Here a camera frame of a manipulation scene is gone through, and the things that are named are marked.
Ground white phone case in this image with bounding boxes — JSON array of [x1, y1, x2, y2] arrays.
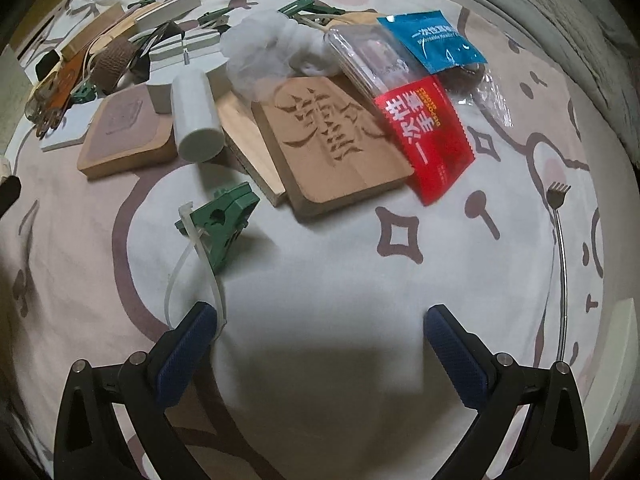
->
[[40, 100, 102, 152]]

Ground green clothespin with tie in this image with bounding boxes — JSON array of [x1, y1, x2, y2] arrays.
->
[[163, 182, 259, 334]]

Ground carved wooden plaque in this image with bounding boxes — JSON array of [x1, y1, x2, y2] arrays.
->
[[252, 77, 413, 220]]

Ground metal telescopic back scratcher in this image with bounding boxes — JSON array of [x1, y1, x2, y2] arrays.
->
[[546, 181, 570, 361]]

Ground white shoe box right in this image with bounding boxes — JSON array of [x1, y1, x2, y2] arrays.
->
[[584, 298, 639, 468]]

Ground white handheld fan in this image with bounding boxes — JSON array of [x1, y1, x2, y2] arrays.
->
[[146, 29, 226, 162]]

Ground black round tape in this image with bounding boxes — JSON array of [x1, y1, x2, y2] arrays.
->
[[124, 19, 187, 86]]

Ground cartoon bear patterned blanket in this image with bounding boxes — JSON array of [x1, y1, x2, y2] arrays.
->
[[1, 0, 604, 479]]

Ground blue mask packet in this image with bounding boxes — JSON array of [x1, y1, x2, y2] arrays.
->
[[378, 11, 487, 74]]

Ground oval wooden box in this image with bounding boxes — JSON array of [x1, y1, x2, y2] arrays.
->
[[61, 3, 125, 62]]

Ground black hexagonal box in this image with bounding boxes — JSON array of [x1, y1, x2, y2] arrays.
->
[[36, 50, 60, 80]]

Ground brown leather card holder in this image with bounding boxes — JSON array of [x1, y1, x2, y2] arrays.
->
[[36, 48, 87, 112]]

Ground white fluffy pompom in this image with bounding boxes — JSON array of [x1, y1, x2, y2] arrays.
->
[[220, 10, 341, 102]]

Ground white rectangular bar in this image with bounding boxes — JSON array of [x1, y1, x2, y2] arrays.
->
[[134, 0, 202, 32]]

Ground red glove packet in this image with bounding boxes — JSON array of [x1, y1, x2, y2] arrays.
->
[[373, 76, 475, 206]]

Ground brown tape roll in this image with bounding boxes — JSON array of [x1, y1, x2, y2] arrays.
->
[[90, 37, 137, 94]]

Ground flat oval wooden lid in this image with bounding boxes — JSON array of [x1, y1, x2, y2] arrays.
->
[[88, 1, 160, 55]]

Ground clear plastic case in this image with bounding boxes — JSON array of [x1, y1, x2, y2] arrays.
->
[[324, 24, 428, 99]]

